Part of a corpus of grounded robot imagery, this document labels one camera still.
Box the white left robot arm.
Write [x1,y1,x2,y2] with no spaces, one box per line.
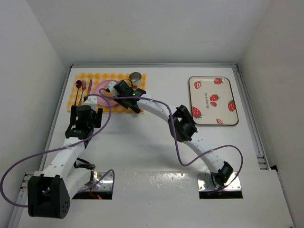
[28,105,103,219]

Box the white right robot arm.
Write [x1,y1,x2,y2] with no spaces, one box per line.
[114,95,233,188]

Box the metal cup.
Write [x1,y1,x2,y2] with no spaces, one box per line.
[129,72,142,87]

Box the purple knife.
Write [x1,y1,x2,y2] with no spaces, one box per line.
[87,79,93,95]

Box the pink plate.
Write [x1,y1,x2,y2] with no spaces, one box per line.
[93,80,118,107]

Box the purple spoon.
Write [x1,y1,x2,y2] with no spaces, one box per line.
[74,80,82,105]

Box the purple fork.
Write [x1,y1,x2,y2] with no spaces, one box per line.
[79,79,86,103]

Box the strawberry print tray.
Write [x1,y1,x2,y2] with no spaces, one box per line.
[188,76,239,126]

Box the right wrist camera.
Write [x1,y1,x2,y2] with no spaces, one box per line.
[106,80,146,97]

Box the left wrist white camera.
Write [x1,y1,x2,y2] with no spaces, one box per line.
[84,95,97,111]

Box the aluminium frame rail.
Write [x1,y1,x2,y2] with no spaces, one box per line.
[71,63,238,68]

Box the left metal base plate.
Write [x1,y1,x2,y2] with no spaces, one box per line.
[79,171,114,192]

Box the metal base plate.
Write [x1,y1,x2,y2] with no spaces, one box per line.
[79,171,114,192]
[197,172,241,192]

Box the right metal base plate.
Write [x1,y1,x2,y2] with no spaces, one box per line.
[197,172,241,192]

